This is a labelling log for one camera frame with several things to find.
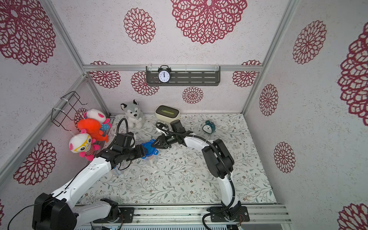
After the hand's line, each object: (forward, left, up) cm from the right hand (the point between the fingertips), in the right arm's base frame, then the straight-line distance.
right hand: (152, 145), depth 83 cm
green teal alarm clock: (+23, -36, -10) cm, 44 cm away
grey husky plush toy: (+24, +17, 0) cm, 29 cm away
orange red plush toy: (+11, +39, +4) cm, 40 cm away
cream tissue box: (+36, -3, -10) cm, 37 cm away
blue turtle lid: (-3, +1, -1) cm, 3 cm away
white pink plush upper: (+21, +39, +5) cm, 45 cm away
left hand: (-3, +5, -2) cm, 6 cm away
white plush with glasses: (-2, +38, +4) cm, 38 cm away
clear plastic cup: (-6, +1, -8) cm, 10 cm away
